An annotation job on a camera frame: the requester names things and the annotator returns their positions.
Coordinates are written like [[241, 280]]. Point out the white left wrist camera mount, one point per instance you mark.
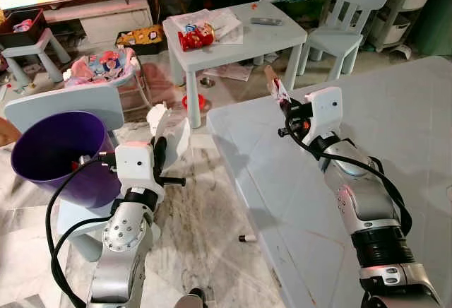
[[134, 167]]

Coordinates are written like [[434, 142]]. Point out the white television stand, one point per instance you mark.
[[106, 22]]

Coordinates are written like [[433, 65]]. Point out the light blue plastic chair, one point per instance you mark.
[[63, 99]]

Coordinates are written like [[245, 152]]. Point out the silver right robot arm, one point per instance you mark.
[[364, 202]]

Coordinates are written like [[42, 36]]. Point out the steel bowl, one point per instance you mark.
[[207, 81]]

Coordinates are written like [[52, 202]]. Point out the pink baby bouncer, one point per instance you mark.
[[106, 64]]

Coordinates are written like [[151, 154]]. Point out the white plastic sheet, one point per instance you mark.
[[226, 25]]

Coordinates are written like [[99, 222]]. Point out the black robot foot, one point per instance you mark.
[[194, 299]]

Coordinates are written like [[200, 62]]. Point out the purple rubbish bin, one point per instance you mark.
[[85, 188]]

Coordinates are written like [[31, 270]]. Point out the small white children's table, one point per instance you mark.
[[268, 39]]

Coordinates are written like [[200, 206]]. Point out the yellow snack bag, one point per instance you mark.
[[141, 36]]

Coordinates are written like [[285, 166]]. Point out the grey remote control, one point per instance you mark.
[[266, 21]]

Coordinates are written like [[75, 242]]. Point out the red toy figure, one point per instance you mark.
[[196, 37]]

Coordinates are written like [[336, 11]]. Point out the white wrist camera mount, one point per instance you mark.
[[326, 114], [134, 167]]

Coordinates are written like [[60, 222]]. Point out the dark storage box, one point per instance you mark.
[[18, 36]]

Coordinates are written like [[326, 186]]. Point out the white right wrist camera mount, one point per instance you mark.
[[326, 114]]

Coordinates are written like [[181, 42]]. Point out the green plastic bin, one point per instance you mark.
[[434, 25]]

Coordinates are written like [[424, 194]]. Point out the red and tan card package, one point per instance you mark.
[[277, 85]]

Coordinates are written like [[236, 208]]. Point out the small white stool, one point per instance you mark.
[[42, 43]]

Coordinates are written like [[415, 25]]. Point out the red bowl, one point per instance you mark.
[[187, 103]]

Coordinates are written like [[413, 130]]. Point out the large grey plastic table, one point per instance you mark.
[[395, 145]]

